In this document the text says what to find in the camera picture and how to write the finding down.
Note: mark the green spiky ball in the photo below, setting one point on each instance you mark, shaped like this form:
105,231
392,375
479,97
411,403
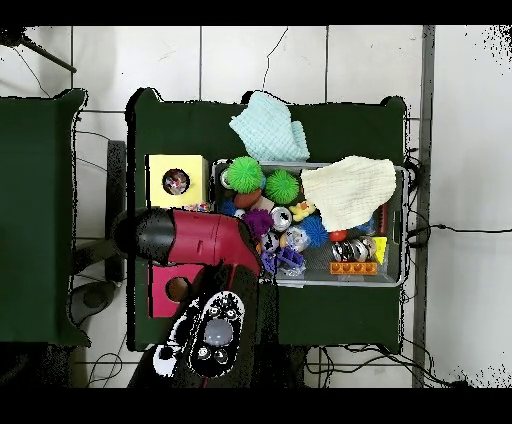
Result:
244,174
282,186

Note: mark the multicolour patchwork print cloth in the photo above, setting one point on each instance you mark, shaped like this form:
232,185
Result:
200,207

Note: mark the mint green knitted cloth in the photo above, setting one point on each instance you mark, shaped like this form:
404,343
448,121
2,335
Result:
268,128

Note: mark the white multicolour print cloth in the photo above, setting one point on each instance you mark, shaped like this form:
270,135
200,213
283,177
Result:
176,182

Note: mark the cream knitted cloth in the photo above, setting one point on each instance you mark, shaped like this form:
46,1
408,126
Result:
348,192

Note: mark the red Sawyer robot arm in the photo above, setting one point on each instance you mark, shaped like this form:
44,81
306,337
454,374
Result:
200,240

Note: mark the wooden box with three holes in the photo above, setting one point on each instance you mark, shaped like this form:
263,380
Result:
160,164

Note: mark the purple spiky ball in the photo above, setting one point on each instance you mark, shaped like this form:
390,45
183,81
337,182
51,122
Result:
258,222

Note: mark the brown toy football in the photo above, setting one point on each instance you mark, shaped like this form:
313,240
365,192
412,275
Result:
248,199

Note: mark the yellow duck plush toy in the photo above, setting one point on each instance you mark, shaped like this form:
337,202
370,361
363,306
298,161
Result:
302,210

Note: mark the blue spiky ball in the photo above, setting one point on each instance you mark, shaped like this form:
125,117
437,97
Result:
314,230

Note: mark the red ball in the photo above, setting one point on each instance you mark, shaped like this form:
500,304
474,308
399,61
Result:
338,235

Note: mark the orange plastic tray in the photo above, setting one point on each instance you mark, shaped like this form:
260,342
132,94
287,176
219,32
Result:
354,268

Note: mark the yellow cheese wedge toy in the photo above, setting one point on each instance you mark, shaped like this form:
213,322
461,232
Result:
379,248

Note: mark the green cloth side table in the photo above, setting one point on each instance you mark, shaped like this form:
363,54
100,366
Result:
36,232

